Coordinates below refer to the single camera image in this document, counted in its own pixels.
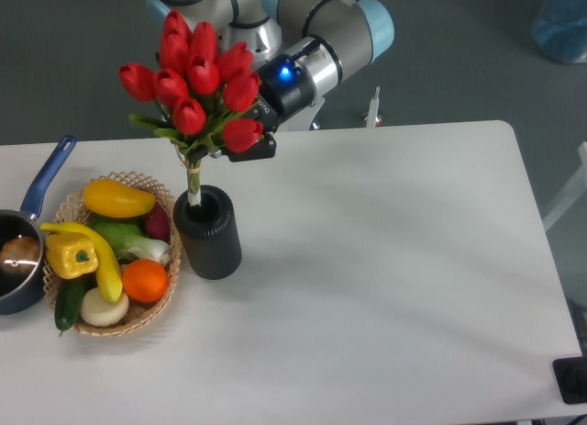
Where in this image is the yellow squash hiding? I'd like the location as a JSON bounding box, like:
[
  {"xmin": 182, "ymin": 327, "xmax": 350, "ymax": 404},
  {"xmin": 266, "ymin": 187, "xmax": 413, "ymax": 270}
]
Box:
[{"xmin": 40, "ymin": 221, "xmax": 123, "ymax": 304}]

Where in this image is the brown food in pan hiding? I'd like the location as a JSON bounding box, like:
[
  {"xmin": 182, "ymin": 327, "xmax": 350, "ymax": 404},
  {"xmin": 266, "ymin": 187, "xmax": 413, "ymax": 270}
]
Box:
[{"xmin": 1, "ymin": 236, "xmax": 40, "ymax": 274}]

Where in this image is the white round onion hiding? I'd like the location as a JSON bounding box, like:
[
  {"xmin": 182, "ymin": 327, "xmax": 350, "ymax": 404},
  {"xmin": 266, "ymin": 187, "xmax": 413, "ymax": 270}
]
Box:
[{"xmin": 80, "ymin": 287, "xmax": 129, "ymax": 327}]

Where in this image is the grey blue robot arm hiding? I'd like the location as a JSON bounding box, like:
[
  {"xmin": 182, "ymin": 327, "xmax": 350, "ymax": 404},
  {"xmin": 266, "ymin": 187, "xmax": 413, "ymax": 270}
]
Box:
[{"xmin": 147, "ymin": 0, "xmax": 394, "ymax": 162}]

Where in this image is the orange fruit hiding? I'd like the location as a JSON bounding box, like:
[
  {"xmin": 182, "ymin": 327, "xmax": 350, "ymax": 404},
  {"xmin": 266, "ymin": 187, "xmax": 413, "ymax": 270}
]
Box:
[{"xmin": 122, "ymin": 259, "xmax": 169, "ymax": 303}]

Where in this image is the red onion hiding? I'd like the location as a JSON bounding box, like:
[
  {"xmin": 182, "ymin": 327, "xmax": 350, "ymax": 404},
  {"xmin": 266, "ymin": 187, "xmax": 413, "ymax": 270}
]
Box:
[{"xmin": 142, "ymin": 202, "xmax": 171, "ymax": 242}]

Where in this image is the yellow mango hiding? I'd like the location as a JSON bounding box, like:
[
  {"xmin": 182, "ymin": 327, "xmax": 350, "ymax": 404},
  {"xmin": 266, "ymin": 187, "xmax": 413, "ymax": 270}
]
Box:
[{"xmin": 83, "ymin": 178, "xmax": 156, "ymax": 218}]

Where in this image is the dark grey ribbed vase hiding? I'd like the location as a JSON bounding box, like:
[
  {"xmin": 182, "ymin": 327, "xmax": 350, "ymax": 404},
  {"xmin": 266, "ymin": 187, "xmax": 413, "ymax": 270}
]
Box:
[{"xmin": 173, "ymin": 185, "xmax": 242, "ymax": 280}]

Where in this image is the woven wicker basket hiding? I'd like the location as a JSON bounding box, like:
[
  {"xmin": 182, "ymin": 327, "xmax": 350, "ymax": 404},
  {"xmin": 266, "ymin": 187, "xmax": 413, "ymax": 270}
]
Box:
[{"xmin": 43, "ymin": 172, "xmax": 182, "ymax": 337}]

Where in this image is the blue transparent container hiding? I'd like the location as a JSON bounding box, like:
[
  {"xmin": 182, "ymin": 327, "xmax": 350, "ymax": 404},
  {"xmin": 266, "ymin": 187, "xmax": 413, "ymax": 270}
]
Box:
[{"xmin": 531, "ymin": 0, "xmax": 586, "ymax": 64}]

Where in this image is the green cucumber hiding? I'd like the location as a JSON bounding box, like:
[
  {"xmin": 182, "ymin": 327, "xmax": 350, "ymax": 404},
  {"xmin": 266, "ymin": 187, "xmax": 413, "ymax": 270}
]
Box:
[{"xmin": 54, "ymin": 274, "xmax": 94, "ymax": 334}]

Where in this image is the red tulip bouquet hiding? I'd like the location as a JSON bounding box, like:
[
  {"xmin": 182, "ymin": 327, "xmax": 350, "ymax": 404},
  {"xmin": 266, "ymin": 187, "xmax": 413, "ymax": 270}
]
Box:
[{"xmin": 118, "ymin": 9, "xmax": 263, "ymax": 207}]

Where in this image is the black device at edge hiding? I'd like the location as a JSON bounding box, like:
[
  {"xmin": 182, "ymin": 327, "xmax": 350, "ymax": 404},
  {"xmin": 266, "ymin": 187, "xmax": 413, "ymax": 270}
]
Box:
[{"xmin": 552, "ymin": 356, "xmax": 586, "ymax": 405}]

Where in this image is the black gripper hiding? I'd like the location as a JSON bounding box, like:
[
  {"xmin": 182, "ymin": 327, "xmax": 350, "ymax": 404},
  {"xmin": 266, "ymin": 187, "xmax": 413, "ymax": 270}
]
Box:
[{"xmin": 208, "ymin": 54, "xmax": 315, "ymax": 162}]

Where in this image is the yellow bell pepper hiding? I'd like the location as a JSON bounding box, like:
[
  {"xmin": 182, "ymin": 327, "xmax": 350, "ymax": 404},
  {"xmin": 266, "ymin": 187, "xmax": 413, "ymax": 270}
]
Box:
[{"xmin": 46, "ymin": 232, "xmax": 98, "ymax": 279}]

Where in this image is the blue saucepan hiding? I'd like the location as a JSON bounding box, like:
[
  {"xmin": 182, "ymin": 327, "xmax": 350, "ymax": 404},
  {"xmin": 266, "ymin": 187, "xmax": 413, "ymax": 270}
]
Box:
[{"xmin": 1, "ymin": 135, "xmax": 77, "ymax": 315}]

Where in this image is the green lettuce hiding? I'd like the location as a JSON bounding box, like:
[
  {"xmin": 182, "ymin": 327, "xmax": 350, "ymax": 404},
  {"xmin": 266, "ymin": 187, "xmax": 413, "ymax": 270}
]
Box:
[{"xmin": 89, "ymin": 216, "xmax": 171, "ymax": 265}]

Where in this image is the white frame at right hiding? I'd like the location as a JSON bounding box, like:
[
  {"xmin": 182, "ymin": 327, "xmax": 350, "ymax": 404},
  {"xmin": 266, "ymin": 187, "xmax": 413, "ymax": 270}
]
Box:
[{"xmin": 542, "ymin": 142, "xmax": 586, "ymax": 232}]

